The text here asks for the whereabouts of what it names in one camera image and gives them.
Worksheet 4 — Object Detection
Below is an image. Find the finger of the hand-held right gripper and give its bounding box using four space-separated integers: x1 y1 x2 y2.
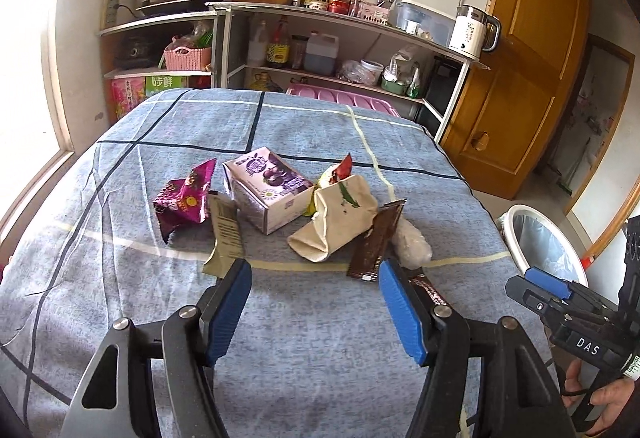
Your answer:
524 267 573 299
505 275 566 324

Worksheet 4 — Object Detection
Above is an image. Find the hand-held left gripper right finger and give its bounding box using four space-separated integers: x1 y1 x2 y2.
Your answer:
377 258 576 438

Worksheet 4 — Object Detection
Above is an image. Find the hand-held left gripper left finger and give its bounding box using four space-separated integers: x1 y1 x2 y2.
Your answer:
59 258 253 438

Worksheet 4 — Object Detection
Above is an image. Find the dark brown glossy wrapper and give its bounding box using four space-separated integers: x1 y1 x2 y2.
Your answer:
407 268 451 306

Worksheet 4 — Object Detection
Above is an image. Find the white bin with plastic liner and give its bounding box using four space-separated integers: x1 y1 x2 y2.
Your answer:
500 204 591 291

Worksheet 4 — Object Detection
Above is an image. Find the clear plastic bag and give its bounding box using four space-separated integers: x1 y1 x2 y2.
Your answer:
336 59 376 84
392 218 433 269

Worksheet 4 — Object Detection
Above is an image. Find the long brown wrapper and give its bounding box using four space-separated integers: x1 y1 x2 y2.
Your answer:
346 199 407 283

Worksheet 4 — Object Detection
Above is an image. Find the olive wrapper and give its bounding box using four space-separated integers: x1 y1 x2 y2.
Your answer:
201 192 246 278

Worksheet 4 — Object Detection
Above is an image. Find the beige paper bag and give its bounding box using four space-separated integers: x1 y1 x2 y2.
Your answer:
287 174 378 265

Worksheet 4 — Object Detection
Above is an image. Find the purple white carton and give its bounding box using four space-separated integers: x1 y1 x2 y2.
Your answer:
222 146 315 235

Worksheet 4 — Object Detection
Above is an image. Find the purple snack packet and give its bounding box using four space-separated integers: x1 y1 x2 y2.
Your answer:
152 158 218 239

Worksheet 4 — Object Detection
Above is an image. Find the yellow red snack packet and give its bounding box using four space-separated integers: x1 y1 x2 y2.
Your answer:
302 154 353 219

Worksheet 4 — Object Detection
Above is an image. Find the person's right hand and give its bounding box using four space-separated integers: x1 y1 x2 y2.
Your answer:
560 358 640 438

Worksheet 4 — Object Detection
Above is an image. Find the blue plaid blanket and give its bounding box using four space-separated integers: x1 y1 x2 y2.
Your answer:
0 88 561 438

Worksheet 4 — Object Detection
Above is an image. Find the wooden door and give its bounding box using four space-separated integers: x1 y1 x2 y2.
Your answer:
442 0 593 201

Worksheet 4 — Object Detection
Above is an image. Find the black appliance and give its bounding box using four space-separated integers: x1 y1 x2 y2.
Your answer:
425 55 463 114

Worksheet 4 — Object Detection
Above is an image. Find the green white packet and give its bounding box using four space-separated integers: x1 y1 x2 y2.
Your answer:
406 63 423 99

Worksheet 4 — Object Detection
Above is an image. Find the green cardboard box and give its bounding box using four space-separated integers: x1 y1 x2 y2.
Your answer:
145 74 188 99

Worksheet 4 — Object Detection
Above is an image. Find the pink cardboard box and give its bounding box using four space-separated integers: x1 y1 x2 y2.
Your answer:
110 77 147 121

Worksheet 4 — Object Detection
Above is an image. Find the white plastic tub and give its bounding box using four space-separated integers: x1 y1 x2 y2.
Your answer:
360 59 385 86

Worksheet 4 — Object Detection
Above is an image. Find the stuffed plastic bag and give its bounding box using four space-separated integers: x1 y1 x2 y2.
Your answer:
385 45 421 81

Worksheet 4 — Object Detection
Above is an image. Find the pink woven basket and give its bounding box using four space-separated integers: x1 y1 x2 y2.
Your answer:
164 45 213 71

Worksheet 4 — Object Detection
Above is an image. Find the white electric kettle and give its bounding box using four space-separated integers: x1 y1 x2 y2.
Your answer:
447 4 502 59

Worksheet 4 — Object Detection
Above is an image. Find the oil bottle yellow label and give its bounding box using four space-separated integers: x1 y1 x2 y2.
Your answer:
266 15 292 69

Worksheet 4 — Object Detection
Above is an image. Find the white plastic bottle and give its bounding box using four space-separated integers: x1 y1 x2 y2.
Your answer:
246 20 268 67

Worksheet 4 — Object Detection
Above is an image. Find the dark jar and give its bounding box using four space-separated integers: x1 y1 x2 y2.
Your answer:
290 35 308 70

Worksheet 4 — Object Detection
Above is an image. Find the clear jerrycan dark liquid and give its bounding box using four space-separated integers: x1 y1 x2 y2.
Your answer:
303 30 338 74

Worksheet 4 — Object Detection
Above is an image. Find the black small cooker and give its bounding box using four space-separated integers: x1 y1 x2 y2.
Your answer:
114 35 156 69

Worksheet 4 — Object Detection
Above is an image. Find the clear storage box white lid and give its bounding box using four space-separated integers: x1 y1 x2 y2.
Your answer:
395 0 458 46

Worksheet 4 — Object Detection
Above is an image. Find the large white shelf rack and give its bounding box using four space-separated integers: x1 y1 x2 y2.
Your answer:
207 0 491 144

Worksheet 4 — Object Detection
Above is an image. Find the small white shelf rack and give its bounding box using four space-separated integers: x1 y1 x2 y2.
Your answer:
97 8 221 124

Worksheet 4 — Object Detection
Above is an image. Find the pink knife holder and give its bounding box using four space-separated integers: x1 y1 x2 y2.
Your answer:
361 3 396 26

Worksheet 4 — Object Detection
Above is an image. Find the black induction cooker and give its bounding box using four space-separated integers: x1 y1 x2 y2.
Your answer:
135 0 227 17

